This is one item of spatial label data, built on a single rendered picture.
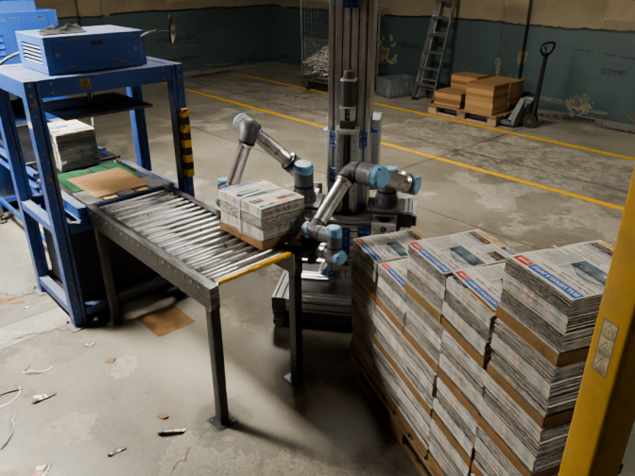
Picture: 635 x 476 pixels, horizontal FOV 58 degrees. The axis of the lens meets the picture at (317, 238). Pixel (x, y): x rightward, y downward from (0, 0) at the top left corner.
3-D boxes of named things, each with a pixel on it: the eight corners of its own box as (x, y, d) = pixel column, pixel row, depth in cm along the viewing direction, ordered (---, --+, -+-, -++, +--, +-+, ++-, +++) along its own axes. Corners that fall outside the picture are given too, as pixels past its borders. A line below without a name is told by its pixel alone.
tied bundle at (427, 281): (476, 275, 261) (483, 229, 252) (520, 307, 237) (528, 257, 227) (403, 290, 249) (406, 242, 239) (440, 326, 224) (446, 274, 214)
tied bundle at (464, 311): (522, 309, 235) (530, 259, 226) (572, 349, 210) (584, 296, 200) (439, 326, 224) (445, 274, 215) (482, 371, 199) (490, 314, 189)
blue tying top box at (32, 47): (147, 63, 356) (144, 29, 348) (49, 75, 319) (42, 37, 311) (115, 56, 386) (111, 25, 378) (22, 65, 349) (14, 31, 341)
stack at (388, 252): (407, 353, 345) (418, 227, 309) (537, 509, 246) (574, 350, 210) (348, 366, 333) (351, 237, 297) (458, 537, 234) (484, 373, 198)
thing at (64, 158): (101, 162, 420) (95, 127, 408) (60, 171, 401) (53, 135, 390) (80, 151, 445) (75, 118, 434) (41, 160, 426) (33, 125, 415)
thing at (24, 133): (127, 171, 433) (125, 158, 429) (39, 191, 394) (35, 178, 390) (51, 131, 535) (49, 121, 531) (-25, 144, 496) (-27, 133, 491)
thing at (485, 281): (534, 259, 226) (534, 256, 226) (586, 294, 202) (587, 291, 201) (451, 273, 215) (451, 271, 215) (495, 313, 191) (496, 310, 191)
